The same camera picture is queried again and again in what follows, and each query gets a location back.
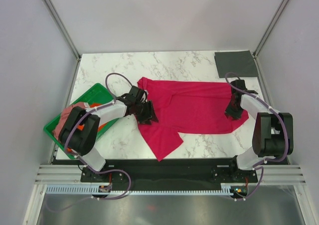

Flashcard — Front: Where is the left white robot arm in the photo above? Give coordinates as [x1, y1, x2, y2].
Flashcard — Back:
[58, 86, 159, 182]

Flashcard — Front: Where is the magenta t-shirt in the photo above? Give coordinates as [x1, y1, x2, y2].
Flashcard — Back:
[138, 77, 249, 161]

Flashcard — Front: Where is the right aluminium frame post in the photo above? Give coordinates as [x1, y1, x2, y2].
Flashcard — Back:
[252, 0, 291, 59]

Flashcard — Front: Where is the left aluminium frame post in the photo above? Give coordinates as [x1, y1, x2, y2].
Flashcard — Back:
[42, 0, 81, 61]

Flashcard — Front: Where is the aluminium frame post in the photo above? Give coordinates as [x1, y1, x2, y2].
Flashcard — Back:
[42, 0, 81, 61]
[252, 0, 291, 59]

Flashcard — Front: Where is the dark grey folded cloth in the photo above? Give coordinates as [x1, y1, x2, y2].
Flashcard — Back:
[214, 50, 258, 78]

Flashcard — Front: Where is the white slotted cable duct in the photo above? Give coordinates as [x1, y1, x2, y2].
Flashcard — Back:
[46, 184, 233, 196]

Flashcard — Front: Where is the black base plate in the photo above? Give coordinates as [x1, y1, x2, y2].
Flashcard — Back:
[51, 157, 259, 192]

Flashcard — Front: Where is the orange t-shirt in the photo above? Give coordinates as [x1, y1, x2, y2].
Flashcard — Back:
[59, 105, 106, 156]

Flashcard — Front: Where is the aluminium rail profile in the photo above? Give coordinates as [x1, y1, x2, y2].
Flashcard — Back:
[35, 165, 82, 185]

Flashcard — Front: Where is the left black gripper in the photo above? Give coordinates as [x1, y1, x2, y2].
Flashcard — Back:
[134, 100, 159, 126]

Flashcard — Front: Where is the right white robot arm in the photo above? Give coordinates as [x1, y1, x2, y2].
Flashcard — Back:
[225, 78, 294, 182]

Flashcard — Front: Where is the dusty pink t-shirt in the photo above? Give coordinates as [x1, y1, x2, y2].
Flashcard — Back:
[53, 102, 89, 141]

